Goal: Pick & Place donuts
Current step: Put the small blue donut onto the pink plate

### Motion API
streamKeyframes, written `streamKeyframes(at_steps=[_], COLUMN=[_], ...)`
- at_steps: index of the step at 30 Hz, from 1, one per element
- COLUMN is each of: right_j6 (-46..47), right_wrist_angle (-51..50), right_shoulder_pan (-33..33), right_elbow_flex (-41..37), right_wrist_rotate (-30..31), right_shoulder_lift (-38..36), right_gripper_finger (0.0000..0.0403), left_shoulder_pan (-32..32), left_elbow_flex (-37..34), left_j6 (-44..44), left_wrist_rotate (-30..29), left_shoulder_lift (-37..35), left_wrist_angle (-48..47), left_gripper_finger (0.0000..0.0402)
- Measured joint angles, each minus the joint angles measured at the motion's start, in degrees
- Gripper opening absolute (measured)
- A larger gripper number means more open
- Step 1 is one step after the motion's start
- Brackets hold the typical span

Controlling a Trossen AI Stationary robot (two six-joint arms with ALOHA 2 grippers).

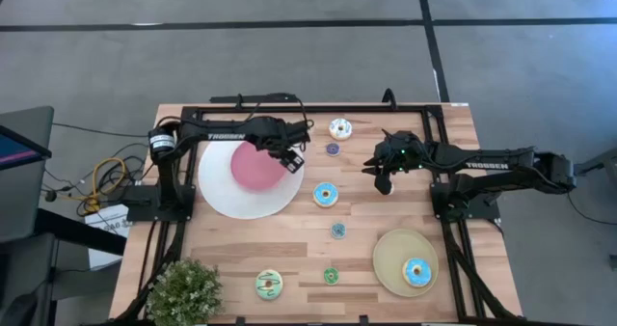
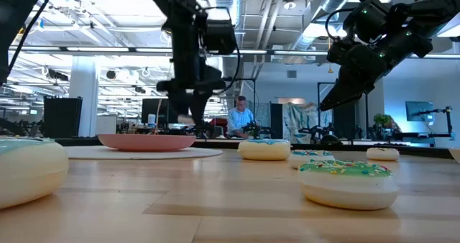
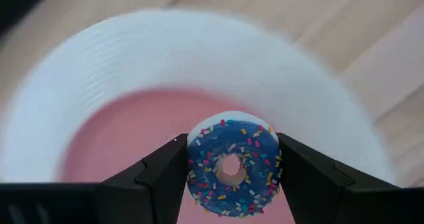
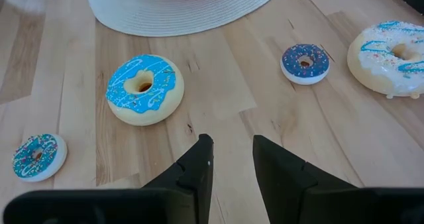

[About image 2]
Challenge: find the large blue iced donut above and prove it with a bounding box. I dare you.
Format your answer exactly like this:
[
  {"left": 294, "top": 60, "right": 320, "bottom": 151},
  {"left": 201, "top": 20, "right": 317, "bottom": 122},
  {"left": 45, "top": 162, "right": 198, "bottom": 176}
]
[{"left": 237, "top": 139, "right": 292, "bottom": 162}]

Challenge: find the black table frame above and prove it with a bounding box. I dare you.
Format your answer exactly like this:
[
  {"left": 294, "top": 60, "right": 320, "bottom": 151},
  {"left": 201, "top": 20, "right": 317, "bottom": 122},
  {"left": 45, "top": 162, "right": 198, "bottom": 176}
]
[{"left": 55, "top": 137, "right": 454, "bottom": 160}]

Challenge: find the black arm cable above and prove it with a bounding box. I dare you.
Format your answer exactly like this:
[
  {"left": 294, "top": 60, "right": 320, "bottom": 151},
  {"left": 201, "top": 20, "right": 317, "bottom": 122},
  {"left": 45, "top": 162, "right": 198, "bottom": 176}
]
[
  {"left": 215, "top": 6, "right": 242, "bottom": 95},
  {"left": 324, "top": 7, "right": 357, "bottom": 42},
  {"left": 7, "top": 0, "right": 63, "bottom": 73}
]

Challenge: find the wall monitor screen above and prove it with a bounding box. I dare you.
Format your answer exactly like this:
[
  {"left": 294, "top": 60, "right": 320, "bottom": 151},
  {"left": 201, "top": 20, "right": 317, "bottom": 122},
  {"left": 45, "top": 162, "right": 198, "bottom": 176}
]
[{"left": 405, "top": 101, "right": 435, "bottom": 123}]

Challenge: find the large mint striped donut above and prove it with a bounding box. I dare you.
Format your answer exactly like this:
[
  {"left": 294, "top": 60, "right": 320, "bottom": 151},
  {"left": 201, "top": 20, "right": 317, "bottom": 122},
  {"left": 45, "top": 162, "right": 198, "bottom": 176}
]
[{"left": 0, "top": 137, "right": 70, "bottom": 211}]

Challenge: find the small teal sprinkle donut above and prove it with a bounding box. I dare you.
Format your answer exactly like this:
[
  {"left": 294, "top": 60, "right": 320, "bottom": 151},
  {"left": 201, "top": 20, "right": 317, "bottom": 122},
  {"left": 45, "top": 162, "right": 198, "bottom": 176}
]
[{"left": 288, "top": 150, "right": 336, "bottom": 170}]

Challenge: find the black cabinet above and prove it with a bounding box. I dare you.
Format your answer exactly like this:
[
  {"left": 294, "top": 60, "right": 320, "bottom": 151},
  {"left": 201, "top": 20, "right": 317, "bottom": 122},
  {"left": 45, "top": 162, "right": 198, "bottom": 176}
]
[{"left": 42, "top": 96, "right": 83, "bottom": 139}]

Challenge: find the patterned hanging drape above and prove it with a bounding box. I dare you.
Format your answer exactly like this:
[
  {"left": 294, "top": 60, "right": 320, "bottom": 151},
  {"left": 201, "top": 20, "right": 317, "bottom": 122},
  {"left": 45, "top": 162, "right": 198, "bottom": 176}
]
[{"left": 282, "top": 102, "right": 334, "bottom": 144}]

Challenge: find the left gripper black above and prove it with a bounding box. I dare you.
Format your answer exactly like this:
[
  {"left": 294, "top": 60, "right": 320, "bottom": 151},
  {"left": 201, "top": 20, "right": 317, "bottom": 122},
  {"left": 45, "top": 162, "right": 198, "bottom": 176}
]
[{"left": 157, "top": 54, "right": 226, "bottom": 128}]

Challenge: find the background potted plant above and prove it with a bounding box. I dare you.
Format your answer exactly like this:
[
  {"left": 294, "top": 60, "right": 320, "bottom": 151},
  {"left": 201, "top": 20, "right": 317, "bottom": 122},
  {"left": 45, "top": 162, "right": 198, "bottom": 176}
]
[{"left": 373, "top": 113, "right": 395, "bottom": 129}]

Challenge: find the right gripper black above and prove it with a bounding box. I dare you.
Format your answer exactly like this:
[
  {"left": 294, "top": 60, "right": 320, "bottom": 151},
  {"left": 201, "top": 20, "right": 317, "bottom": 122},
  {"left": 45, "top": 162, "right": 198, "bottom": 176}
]
[{"left": 319, "top": 42, "right": 388, "bottom": 111}]

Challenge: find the pink round plate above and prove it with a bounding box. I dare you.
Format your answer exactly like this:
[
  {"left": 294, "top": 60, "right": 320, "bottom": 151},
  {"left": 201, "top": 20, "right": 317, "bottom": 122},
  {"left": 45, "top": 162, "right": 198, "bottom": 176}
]
[{"left": 97, "top": 133, "right": 197, "bottom": 153}]

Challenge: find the person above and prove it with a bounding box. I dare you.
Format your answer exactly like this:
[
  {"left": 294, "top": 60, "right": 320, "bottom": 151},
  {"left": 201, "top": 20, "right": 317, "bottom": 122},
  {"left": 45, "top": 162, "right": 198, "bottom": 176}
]
[{"left": 226, "top": 95, "right": 255, "bottom": 139}]

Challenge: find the white round placemat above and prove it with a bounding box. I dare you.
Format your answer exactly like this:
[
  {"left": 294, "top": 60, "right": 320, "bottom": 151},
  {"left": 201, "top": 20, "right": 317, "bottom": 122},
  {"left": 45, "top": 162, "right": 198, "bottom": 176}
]
[{"left": 64, "top": 145, "right": 224, "bottom": 160}]

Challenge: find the white building column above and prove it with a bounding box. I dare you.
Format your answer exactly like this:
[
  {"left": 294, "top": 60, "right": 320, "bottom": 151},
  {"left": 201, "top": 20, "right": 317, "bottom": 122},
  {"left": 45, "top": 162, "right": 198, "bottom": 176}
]
[{"left": 68, "top": 55, "right": 100, "bottom": 138}]

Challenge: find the dark desk monitor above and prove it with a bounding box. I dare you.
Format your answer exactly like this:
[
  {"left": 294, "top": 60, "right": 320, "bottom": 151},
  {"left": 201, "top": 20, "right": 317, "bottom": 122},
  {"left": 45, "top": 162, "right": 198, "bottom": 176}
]
[{"left": 141, "top": 98, "right": 170, "bottom": 125}]

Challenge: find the small dark blue donut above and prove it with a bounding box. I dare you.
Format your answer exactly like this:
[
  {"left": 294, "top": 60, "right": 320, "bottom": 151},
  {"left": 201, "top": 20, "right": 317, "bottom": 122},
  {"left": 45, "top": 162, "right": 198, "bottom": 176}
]
[{"left": 366, "top": 147, "right": 400, "bottom": 162}]

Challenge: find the small green iced donut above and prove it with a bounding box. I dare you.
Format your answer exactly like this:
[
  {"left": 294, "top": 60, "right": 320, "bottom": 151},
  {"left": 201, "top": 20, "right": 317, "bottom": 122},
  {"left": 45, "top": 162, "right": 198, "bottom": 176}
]
[{"left": 298, "top": 159, "right": 400, "bottom": 211}]

